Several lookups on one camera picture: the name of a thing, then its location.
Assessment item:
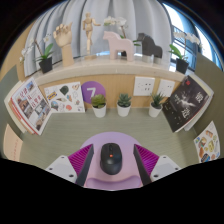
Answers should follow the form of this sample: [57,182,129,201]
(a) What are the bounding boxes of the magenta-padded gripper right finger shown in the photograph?
[133,143,183,186]

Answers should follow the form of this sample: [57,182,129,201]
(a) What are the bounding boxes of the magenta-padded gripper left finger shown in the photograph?
[44,143,95,187]

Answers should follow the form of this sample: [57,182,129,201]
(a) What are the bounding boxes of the black computer mouse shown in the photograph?
[99,142,123,176]

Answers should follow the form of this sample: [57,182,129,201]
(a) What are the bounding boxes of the purple mouse pad with wrist rest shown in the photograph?
[79,131,148,192]

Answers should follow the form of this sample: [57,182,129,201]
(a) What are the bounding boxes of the white food sticker sheet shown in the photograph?
[193,120,222,164]

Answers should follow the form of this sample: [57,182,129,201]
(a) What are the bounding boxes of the beige card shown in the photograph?
[2,123,24,163]

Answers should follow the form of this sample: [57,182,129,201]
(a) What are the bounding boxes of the spiky succulent in white pot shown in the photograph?
[148,92,165,119]

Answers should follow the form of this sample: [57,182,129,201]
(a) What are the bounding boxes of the black-cover book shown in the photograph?
[161,75,210,133]

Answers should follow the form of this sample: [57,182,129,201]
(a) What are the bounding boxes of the round succulent in white pot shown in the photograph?
[90,93,108,119]

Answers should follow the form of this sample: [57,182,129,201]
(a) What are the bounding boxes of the photo-cover magazine with red edge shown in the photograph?
[10,77,53,136]

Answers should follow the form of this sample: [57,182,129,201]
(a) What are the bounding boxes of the white card with object stickers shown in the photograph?
[43,81,86,114]

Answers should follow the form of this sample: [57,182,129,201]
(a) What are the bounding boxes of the rosette succulent in white pot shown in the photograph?
[116,93,133,118]

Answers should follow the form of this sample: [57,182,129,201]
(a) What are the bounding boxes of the round purple number sign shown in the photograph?
[80,80,107,104]

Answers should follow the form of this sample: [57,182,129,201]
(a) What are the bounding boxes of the white orchid in black pot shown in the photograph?
[103,15,129,58]
[18,33,55,74]
[168,30,201,75]

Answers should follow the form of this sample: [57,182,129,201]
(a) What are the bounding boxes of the wooden desk back shelf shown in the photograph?
[16,56,188,111]

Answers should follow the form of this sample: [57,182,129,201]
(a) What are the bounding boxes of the black horse figurine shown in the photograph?
[136,32,164,64]

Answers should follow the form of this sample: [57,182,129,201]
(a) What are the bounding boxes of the wooden hand model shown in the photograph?
[52,22,75,68]

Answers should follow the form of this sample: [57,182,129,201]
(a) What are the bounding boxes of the pink horse figurine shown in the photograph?
[102,30,135,63]

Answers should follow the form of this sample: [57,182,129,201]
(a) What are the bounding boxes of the window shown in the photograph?
[159,3,218,71]

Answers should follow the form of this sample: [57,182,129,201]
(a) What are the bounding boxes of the wooden artist mannequin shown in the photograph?
[81,12,102,60]

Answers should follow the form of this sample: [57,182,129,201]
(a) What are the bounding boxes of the grey curtain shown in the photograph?
[23,0,174,76]

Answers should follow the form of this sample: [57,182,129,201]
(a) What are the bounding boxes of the white wall socket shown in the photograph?
[156,78,176,99]
[132,76,156,98]

